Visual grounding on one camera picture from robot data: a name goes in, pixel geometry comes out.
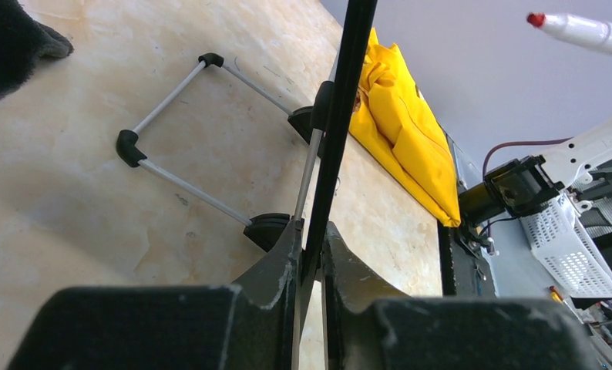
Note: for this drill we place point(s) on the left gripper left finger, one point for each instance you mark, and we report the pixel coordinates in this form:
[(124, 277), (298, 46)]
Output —
[(250, 323)]

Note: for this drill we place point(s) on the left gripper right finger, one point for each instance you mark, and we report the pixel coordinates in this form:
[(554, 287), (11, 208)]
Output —
[(370, 324)]

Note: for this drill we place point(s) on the white whiteboard black frame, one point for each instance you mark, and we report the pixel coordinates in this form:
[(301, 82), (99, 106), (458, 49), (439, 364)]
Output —
[(323, 125)]

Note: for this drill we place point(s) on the red white marker pen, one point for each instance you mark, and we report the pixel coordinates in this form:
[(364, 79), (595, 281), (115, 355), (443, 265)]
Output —
[(587, 33)]

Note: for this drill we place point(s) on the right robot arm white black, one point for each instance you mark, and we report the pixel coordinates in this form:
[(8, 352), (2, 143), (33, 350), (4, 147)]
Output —
[(523, 187)]

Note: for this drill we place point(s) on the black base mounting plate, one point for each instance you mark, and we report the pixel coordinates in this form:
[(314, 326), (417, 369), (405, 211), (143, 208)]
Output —
[(464, 273)]

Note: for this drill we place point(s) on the coloured markers on table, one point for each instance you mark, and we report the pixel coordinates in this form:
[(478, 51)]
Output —
[(555, 295)]

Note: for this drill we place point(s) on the white plastic basket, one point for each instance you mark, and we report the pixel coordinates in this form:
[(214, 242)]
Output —
[(560, 242)]

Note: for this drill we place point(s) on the yellow folded garment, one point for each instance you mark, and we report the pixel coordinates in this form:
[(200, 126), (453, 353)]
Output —
[(395, 124)]

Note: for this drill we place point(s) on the black floral blanket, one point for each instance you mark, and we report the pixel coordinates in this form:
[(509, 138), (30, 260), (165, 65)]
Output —
[(23, 42)]

